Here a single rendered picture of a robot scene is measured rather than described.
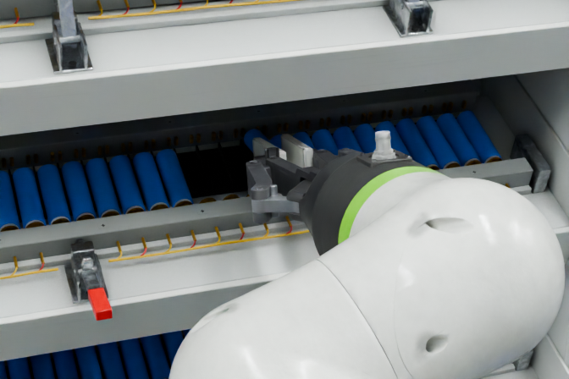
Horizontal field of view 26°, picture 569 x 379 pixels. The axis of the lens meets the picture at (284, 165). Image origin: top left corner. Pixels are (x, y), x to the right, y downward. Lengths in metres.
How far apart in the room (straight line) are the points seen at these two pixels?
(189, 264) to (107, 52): 0.20
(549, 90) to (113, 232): 0.40
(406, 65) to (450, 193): 0.31
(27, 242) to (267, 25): 0.25
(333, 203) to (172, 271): 0.25
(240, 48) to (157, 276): 0.20
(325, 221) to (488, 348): 0.17
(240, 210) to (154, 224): 0.07
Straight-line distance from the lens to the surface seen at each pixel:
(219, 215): 1.01
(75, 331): 0.99
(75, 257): 0.98
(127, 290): 0.98
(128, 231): 1.00
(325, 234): 0.79
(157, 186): 1.04
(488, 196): 0.68
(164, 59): 0.91
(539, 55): 1.03
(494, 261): 0.66
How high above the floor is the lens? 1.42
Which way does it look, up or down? 24 degrees down
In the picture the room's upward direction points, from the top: straight up
